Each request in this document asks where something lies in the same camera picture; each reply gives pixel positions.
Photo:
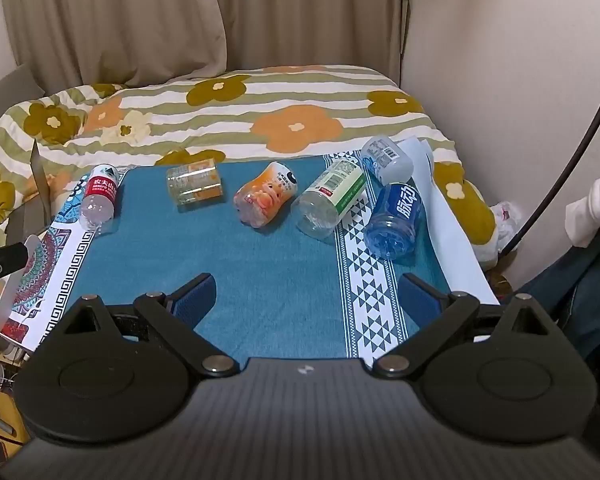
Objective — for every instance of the floral striped blanket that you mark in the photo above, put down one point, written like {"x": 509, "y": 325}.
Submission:
{"x": 280, "y": 105}

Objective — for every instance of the black metal stand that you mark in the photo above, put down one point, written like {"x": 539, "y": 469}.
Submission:
{"x": 2, "y": 260}

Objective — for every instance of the person's white sleeve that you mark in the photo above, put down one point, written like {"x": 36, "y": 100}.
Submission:
{"x": 592, "y": 210}

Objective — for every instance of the white sheet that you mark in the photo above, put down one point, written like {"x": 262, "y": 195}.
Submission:
{"x": 455, "y": 240}

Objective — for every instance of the teal patterned table cloth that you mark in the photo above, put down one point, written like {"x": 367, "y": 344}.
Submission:
{"x": 260, "y": 260}

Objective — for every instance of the grey sofa back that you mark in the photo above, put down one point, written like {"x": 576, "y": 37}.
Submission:
{"x": 5, "y": 95}

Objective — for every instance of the red label water bottle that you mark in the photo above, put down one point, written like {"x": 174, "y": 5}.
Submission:
{"x": 99, "y": 197}

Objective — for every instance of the green white label clear bottle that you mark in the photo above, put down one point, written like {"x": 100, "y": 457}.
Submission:
{"x": 330, "y": 195}

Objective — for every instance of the blue plastic bottle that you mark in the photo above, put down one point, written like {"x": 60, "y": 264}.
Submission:
{"x": 394, "y": 222}

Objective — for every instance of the small clear blue label bottle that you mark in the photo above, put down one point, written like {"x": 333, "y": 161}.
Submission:
{"x": 386, "y": 157}

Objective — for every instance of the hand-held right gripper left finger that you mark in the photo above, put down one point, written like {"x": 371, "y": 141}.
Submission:
{"x": 195, "y": 297}

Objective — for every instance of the orange printed plastic bottle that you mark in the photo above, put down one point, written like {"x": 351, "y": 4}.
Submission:
{"x": 265, "y": 195}

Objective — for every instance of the beige curtain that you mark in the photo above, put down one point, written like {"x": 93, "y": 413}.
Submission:
{"x": 130, "y": 15}

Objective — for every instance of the white plastic bag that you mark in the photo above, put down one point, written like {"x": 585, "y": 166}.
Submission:
{"x": 505, "y": 225}

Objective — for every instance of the person's blue jeans leg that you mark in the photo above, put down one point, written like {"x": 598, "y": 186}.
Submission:
{"x": 580, "y": 300}

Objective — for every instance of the yellow label clear bottle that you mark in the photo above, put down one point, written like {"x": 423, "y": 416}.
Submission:
{"x": 196, "y": 182}

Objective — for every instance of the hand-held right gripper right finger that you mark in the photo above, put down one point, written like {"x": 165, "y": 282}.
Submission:
{"x": 420, "y": 300}

